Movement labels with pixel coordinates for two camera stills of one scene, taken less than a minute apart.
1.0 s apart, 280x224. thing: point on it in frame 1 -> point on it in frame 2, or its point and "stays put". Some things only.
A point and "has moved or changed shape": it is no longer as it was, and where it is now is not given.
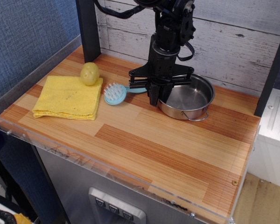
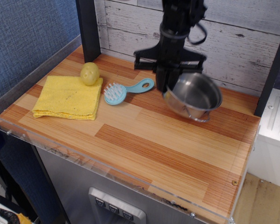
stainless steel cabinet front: (72, 183) stays put
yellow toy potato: (89, 73) stays put
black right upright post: (273, 75) stays put
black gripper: (162, 68) -> (169, 55)
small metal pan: (189, 102) has moved or changed shape
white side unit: (269, 159) stays put
